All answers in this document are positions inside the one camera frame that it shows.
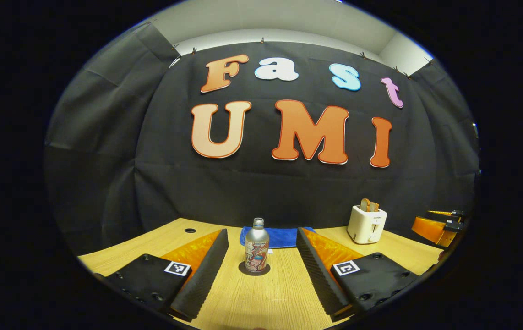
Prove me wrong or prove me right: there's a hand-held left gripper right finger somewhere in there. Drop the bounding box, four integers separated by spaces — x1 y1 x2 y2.
296 228 420 321

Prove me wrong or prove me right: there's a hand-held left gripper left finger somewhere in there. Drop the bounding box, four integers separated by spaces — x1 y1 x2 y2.
94 228 229 322

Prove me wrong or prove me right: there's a dark round coaster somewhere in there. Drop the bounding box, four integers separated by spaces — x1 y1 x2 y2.
238 261 271 276

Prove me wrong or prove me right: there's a silver water bottle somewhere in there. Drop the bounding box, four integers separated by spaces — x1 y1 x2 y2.
244 218 270 273

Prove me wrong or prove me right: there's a blue towel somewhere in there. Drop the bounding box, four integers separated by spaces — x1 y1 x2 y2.
240 226 317 249

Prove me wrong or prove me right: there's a white toaster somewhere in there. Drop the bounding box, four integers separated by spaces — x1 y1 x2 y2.
347 205 388 244

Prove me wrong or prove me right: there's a black backdrop cloth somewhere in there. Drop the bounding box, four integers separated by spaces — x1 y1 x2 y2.
44 21 481 257

